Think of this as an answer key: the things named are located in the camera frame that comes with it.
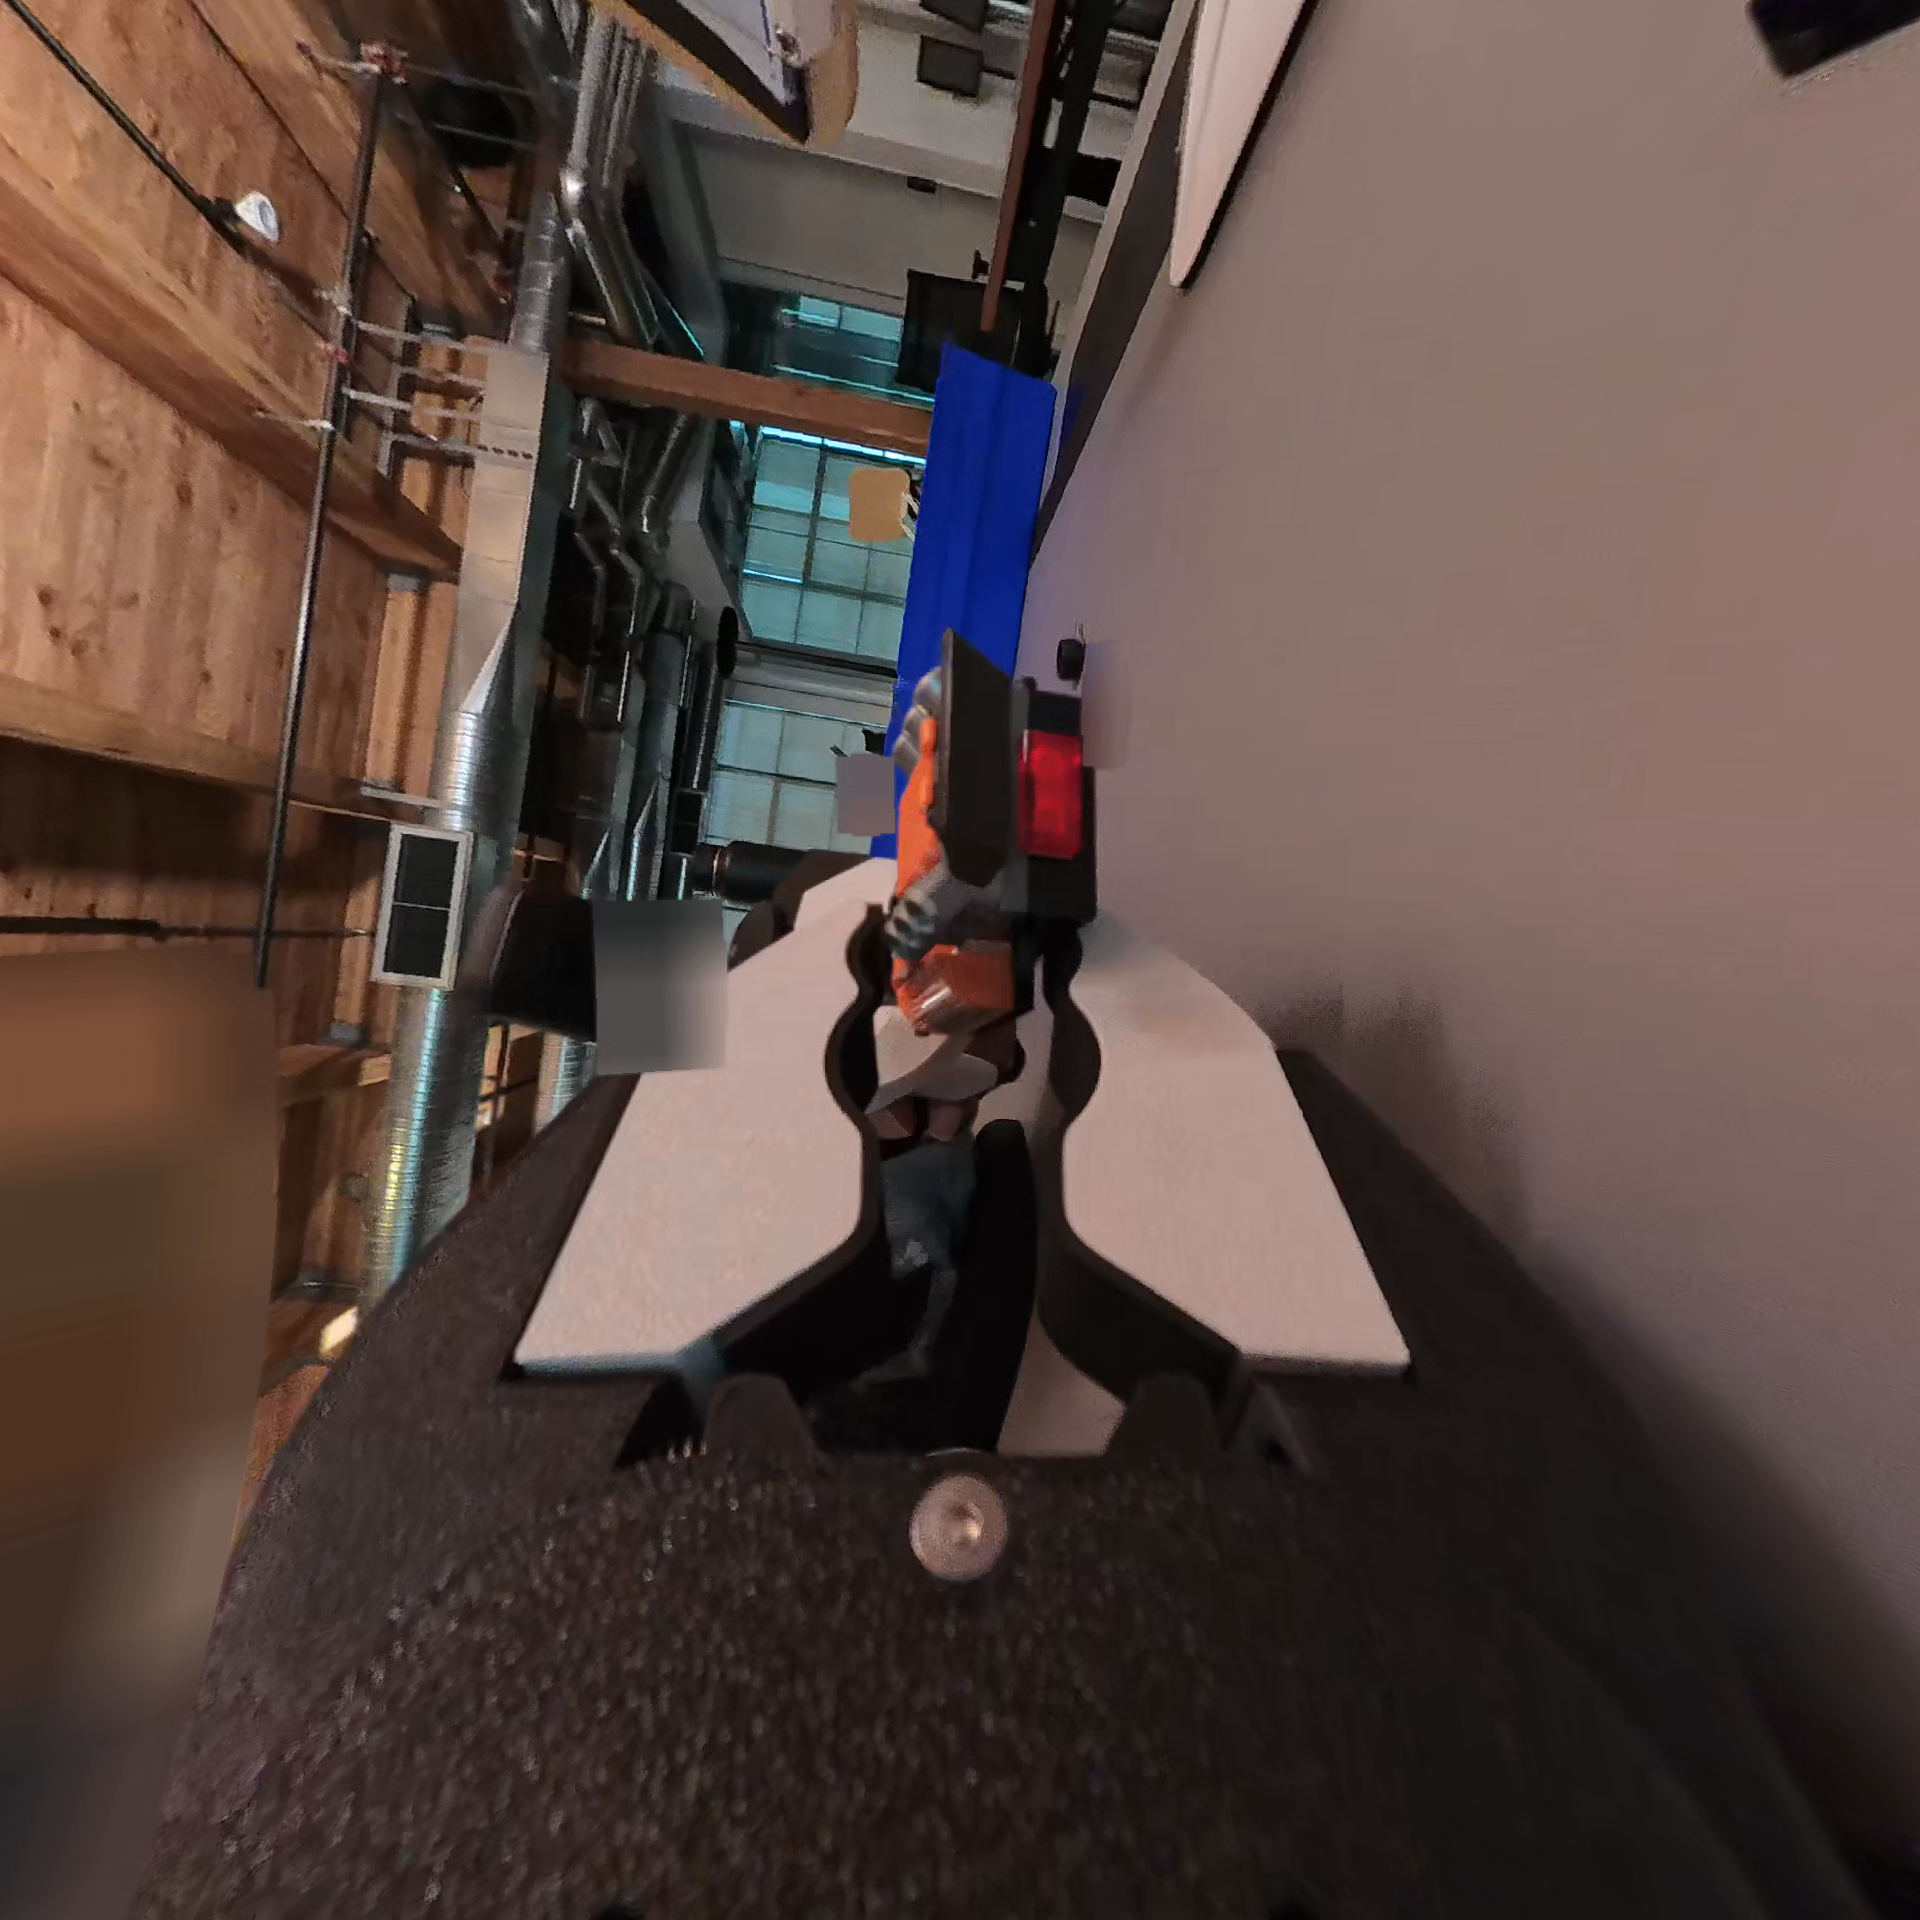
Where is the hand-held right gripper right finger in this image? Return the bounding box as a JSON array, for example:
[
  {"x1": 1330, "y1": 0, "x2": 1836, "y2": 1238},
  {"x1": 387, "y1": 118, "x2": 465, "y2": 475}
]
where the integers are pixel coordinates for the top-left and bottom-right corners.
[{"x1": 1021, "y1": 900, "x2": 1413, "y2": 1398}]

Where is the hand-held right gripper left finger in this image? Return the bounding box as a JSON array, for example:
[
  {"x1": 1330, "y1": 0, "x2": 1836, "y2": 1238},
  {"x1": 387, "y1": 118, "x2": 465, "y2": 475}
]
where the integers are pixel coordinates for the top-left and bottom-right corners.
[{"x1": 517, "y1": 888, "x2": 904, "y2": 1388}]

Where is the orange white lego car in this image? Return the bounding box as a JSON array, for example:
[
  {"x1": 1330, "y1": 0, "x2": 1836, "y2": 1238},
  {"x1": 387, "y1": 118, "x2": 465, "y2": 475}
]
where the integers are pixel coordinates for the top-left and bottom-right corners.
[{"x1": 870, "y1": 632, "x2": 1097, "y2": 1158}]

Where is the silver vent grille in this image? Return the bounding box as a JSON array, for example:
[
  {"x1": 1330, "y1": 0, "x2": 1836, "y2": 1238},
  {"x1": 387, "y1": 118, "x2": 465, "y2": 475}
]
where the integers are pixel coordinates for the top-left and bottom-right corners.
[{"x1": 373, "y1": 826, "x2": 476, "y2": 992}]

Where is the large window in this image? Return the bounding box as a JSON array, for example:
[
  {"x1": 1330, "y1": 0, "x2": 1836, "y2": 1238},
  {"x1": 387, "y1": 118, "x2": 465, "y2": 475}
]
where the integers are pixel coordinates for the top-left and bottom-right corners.
[{"x1": 697, "y1": 286, "x2": 937, "y2": 858}]

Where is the blue storage bin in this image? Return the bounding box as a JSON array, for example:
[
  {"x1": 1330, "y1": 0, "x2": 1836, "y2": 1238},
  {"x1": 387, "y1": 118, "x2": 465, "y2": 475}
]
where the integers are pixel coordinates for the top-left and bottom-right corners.
[{"x1": 910, "y1": 336, "x2": 1068, "y2": 736}]

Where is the black metal pole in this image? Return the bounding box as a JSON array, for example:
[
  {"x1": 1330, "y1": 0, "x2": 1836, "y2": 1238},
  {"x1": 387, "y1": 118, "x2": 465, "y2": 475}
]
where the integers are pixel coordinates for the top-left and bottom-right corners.
[{"x1": 257, "y1": 47, "x2": 394, "y2": 986}]

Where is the wooden beam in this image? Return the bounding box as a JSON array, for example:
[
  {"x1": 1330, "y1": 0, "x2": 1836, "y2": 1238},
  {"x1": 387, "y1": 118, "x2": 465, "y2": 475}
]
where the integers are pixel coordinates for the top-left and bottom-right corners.
[{"x1": 556, "y1": 332, "x2": 946, "y2": 458}]

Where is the silver ventilation duct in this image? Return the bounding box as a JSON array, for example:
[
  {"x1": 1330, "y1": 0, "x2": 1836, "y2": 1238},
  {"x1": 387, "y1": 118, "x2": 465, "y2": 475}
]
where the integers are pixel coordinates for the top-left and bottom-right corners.
[{"x1": 361, "y1": 0, "x2": 646, "y2": 1322}]

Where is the white base plate with lever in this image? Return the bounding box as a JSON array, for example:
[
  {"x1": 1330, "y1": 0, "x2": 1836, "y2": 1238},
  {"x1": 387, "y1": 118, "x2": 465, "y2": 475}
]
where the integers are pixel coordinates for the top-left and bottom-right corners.
[{"x1": 1166, "y1": 0, "x2": 1322, "y2": 294}]

